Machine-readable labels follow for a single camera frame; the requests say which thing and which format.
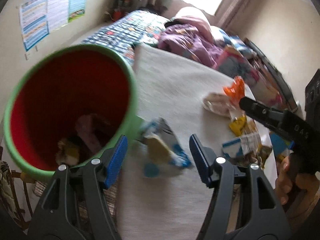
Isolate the dark bed rail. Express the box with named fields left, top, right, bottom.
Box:
left=244, top=38, right=300, bottom=113

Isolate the brown curtain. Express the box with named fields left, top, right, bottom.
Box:
left=215, top=0, right=265, bottom=28

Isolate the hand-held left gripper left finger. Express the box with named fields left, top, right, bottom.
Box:
left=27, top=134, right=128, bottom=240

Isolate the wall shelf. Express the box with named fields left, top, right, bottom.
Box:
left=110, top=0, right=145, bottom=22

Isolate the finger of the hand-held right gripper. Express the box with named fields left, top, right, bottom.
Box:
left=239, top=96, right=286, bottom=132

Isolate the blue checkered cloth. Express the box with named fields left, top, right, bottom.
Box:
left=215, top=27, right=249, bottom=53

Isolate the floral cushion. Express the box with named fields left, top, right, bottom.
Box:
left=0, top=160, right=17, bottom=222

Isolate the blue white carton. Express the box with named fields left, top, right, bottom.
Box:
left=222, top=133, right=262, bottom=158

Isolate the white text wall poster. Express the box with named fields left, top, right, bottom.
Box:
left=46, top=0, right=70, bottom=32

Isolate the black speaker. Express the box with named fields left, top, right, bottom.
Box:
left=304, top=76, right=320, bottom=120

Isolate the crumpled pink wrapper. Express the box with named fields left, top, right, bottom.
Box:
left=75, top=115, right=103, bottom=155

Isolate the blue striped wall poster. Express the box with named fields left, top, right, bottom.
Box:
left=19, top=0, right=49, bottom=52

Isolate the blue packet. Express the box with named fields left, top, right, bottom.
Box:
left=269, top=133, right=295, bottom=162

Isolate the blue white snack wrapper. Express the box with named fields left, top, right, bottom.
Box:
left=139, top=117, right=193, bottom=178

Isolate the crumpled yellow brown wrapper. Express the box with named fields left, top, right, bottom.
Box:
left=56, top=139, right=80, bottom=167

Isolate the green bucket red interior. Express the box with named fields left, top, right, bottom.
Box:
left=3, top=44, right=144, bottom=183

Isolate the patterned blue bedspread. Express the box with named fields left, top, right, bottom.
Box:
left=81, top=10, right=170, bottom=68

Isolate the white pink wrapper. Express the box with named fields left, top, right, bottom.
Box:
left=202, top=92, right=237, bottom=117

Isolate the person's right hand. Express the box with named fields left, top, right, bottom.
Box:
left=275, top=154, right=312, bottom=206

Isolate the pink pillow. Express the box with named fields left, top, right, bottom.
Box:
left=172, top=6, right=213, bottom=34

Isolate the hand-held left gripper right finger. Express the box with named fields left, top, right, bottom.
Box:
left=189, top=134, right=293, bottom=240

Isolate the orange wrapper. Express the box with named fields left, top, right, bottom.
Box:
left=223, top=76, right=245, bottom=103

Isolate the purple quilt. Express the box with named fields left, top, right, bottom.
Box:
left=157, top=24, right=224, bottom=69

